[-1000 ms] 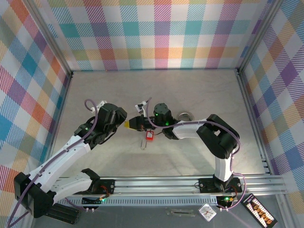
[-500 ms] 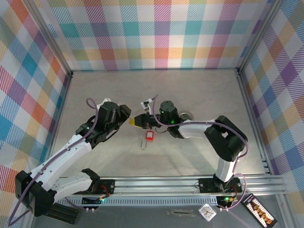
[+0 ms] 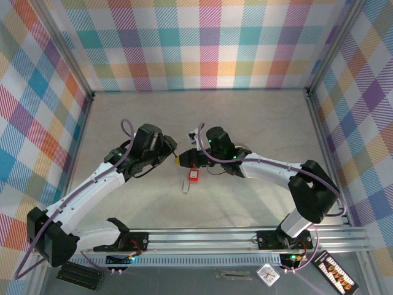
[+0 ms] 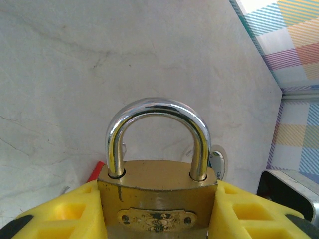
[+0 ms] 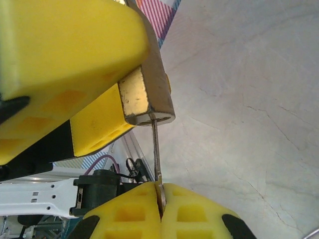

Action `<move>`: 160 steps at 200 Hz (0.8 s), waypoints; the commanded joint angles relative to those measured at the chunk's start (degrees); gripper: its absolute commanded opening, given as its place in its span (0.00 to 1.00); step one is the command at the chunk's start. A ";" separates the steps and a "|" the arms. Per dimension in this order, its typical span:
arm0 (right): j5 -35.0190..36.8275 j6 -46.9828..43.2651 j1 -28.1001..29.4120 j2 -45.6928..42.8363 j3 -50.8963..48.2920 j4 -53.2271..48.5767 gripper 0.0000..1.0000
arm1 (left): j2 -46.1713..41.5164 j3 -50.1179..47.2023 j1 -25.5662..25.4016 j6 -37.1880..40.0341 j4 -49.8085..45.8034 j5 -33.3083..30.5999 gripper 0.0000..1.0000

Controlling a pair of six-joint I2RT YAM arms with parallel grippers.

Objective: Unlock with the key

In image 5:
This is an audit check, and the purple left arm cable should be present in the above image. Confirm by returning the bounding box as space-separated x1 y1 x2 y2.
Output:
83 154 119 176

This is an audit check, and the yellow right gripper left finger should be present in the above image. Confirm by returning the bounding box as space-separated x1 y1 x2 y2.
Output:
72 182 162 239

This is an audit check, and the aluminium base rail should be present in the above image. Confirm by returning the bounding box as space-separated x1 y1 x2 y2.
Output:
123 134 157 184

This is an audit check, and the small silver key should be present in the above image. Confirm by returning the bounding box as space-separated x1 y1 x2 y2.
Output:
150 119 167 217

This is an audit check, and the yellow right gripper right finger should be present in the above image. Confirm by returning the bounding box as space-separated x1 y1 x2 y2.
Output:
160 183 259 239

